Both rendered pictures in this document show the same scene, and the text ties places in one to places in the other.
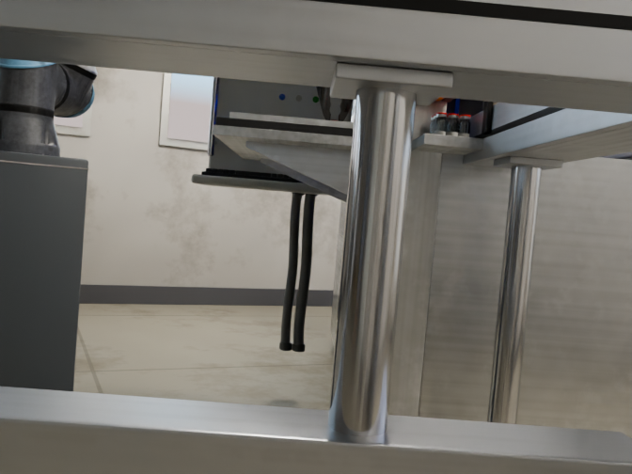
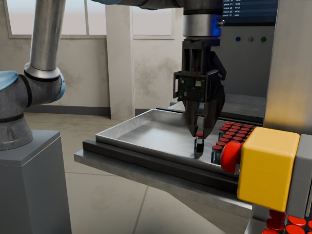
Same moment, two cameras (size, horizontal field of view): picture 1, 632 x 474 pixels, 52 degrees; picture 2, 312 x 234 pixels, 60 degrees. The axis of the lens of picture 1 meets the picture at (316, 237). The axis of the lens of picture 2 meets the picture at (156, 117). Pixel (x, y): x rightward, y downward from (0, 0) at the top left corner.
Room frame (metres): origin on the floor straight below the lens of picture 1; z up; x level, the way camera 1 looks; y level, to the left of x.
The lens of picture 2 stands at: (0.93, -0.24, 1.15)
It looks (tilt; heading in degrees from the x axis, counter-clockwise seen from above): 18 degrees down; 33
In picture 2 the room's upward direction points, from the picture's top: straight up
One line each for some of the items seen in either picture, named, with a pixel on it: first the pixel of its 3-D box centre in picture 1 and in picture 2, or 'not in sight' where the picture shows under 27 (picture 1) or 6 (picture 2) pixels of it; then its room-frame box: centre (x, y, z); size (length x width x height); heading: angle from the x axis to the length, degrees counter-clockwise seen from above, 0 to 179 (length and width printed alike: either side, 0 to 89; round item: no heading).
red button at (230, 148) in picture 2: not in sight; (237, 158); (1.24, -0.16, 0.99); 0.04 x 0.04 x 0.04; 2
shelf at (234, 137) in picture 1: (324, 153); (222, 130); (1.66, 0.00, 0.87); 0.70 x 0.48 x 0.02; 2
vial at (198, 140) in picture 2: not in sight; (198, 144); (1.46, -0.02, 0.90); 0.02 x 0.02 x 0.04
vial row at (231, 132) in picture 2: not in sight; (228, 144); (1.49, -0.08, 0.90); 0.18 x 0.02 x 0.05; 1
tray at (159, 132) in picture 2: (308, 134); (184, 137); (1.49, 0.03, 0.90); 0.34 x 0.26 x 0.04; 91
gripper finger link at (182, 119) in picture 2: (326, 101); (187, 118); (1.44, 0.00, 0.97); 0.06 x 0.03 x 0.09; 2
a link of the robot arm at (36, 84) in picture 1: (28, 77); (2, 93); (1.38, 0.64, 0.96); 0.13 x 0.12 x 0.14; 174
